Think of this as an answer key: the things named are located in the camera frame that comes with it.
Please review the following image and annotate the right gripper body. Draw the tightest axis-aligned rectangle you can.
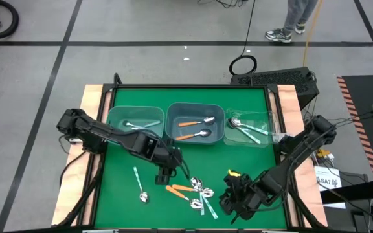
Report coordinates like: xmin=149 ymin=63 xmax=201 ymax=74
xmin=228 ymin=174 xmax=267 ymax=212

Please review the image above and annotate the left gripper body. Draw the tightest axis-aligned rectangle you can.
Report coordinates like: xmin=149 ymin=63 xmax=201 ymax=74
xmin=153 ymin=144 xmax=183 ymax=171

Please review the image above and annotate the orange-handled metal spoon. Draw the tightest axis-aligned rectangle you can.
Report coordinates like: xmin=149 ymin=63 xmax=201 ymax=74
xmin=177 ymin=116 xmax=216 ymax=128
xmin=172 ymin=183 xmax=216 ymax=199
xmin=175 ymin=128 xmax=212 ymax=141
xmin=165 ymin=184 xmax=204 ymax=211

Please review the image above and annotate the pale teal-handled metal spoon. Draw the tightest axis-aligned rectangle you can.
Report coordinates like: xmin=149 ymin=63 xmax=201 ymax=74
xmin=196 ymin=177 xmax=206 ymax=216
xmin=230 ymin=116 xmax=270 ymax=136
xmin=122 ymin=120 xmax=161 ymax=130
xmin=227 ymin=118 xmax=262 ymax=145
xmin=133 ymin=166 xmax=150 ymax=204

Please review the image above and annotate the pile of spoons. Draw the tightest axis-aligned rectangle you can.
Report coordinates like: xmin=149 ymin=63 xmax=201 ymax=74
xmin=189 ymin=177 xmax=219 ymax=220

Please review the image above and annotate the green table mat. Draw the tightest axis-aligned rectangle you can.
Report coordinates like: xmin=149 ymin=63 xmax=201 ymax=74
xmin=94 ymin=87 xmax=288 ymax=229

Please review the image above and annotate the blue-grey plastic bin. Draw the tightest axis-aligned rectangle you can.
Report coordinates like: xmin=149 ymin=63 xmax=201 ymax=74
xmin=164 ymin=102 xmax=225 ymax=145

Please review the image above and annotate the light teal plastic bin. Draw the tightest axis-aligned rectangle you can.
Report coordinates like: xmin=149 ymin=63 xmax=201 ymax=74
xmin=104 ymin=105 xmax=165 ymax=148

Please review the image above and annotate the clear plastic bin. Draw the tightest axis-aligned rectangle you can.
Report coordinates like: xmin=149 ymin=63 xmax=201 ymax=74
xmin=223 ymin=107 xmax=283 ymax=149

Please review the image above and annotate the white SA7 label sheet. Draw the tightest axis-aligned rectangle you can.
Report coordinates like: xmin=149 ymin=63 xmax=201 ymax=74
xmin=313 ymin=166 xmax=346 ymax=210

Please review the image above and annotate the yellow power plug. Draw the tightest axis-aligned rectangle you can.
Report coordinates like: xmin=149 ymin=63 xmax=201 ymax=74
xmin=315 ymin=148 xmax=335 ymax=162

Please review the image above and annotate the black perforated computer tower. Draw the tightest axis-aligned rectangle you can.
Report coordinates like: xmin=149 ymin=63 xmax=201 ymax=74
xmin=230 ymin=67 xmax=320 ymax=109

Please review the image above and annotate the black hazard-striped ramp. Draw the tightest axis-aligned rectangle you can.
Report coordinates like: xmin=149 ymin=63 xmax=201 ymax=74
xmin=336 ymin=74 xmax=373 ymax=182

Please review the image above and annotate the person's shoe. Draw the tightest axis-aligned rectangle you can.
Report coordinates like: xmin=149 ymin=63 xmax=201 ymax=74
xmin=294 ymin=21 xmax=307 ymax=35
xmin=264 ymin=28 xmax=293 ymax=44

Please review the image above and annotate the person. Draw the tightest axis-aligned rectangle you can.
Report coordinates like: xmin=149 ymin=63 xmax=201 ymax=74
xmin=264 ymin=0 xmax=319 ymax=44

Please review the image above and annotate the black metal table frame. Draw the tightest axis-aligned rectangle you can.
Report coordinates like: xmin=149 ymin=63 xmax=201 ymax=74
xmin=55 ymin=72 xmax=328 ymax=233

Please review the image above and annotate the black cable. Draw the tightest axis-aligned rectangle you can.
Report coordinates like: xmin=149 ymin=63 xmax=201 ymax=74
xmin=198 ymin=0 xmax=249 ymax=9
xmin=228 ymin=0 xmax=258 ymax=77

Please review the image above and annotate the yellow cable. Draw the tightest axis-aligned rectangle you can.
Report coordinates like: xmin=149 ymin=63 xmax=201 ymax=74
xmin=302 ymin=19 xmax=319 ymax=68

